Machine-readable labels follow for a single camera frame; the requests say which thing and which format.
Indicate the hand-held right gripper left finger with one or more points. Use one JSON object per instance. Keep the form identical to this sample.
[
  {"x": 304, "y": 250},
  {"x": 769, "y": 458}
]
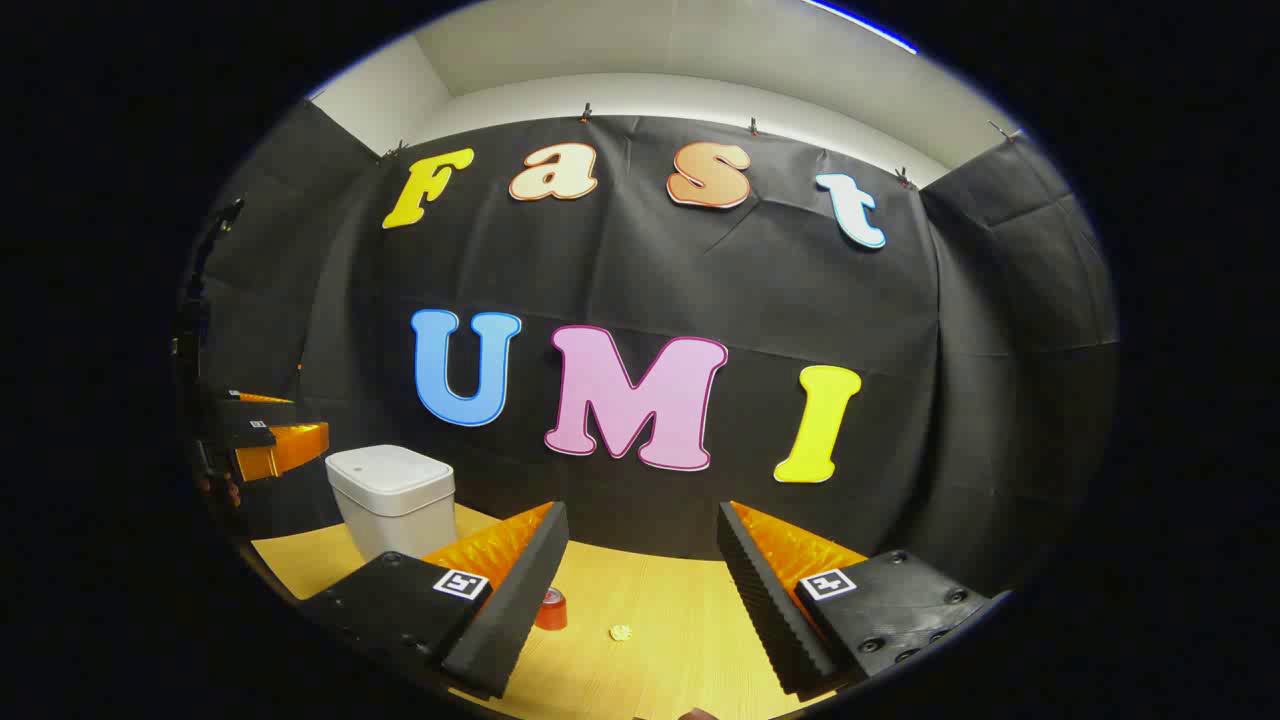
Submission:
[{"x": 520, "y": 600}]

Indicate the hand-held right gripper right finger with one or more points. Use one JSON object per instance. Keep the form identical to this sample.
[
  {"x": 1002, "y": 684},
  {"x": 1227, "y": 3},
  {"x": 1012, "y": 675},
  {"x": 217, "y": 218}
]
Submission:
[{"x": 765, "y": 600}]

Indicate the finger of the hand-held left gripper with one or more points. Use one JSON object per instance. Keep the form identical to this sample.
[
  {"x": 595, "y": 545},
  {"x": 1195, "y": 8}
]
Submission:
[
  {"x": 285, "y": 450},
  {"x": 262, "y": 397}
]

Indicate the red pop can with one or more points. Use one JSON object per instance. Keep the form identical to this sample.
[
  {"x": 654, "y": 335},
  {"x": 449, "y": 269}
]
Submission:
[{"x": 553, "y": 612}]

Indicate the white desktop garbage bin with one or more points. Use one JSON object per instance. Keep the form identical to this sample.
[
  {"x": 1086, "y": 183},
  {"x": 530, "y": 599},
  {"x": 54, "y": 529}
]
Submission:
[{"x": 390, "y": 500}]

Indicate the wooden desktop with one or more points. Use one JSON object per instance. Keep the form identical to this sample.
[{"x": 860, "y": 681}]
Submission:
[{"x": 670, "y": 650}]

